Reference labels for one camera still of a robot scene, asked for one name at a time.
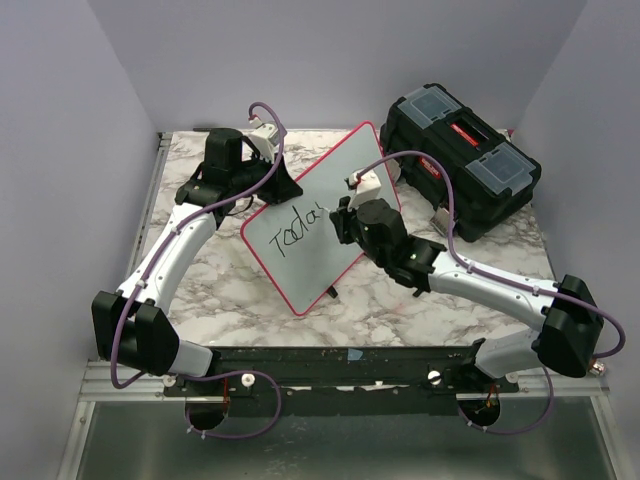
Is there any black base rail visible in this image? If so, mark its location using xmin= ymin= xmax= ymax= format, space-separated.
xmin=164 ymin=346 xmax=518 ymax=426

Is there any brass pipe fitting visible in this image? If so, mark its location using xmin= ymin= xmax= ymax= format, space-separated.
xmin=589 ymin=361 xmax=607 ymax=376

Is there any pink-framed whiteboard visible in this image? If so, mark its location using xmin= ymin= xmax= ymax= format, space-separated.
xmin=240 ymin=121 xmax=382 ymax=316

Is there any black red toolbox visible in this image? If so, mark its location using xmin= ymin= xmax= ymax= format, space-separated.
xmin=380 ymin=83 xmax=541 ymax=243

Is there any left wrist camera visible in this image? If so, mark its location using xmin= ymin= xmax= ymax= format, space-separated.
xmin=247 ymin=123 xmax=280 ymax=162

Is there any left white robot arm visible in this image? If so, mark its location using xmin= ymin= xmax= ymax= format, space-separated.
xmin=91 ymin=120 xmax=303 ymax=395

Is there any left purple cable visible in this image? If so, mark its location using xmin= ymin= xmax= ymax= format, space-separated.
xmin=109 ymin=102 xmax=289 ymax=441

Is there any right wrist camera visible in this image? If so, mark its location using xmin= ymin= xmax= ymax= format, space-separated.
xmin=346 ymin=170 xmax=381 ymax=210

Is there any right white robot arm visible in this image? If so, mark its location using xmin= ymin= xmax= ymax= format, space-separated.
xmin=329 ymin=197 xmax=604 ymax=392

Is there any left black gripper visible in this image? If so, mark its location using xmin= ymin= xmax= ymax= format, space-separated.
xmin=231 ymin=150 xmax=304 ymax=205

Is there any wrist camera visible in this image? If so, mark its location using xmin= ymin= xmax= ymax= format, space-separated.
xmin=247 ymin=123 xmax=280 ymax=162
xmin=346 ymin=170 xmax=381 ymax=210

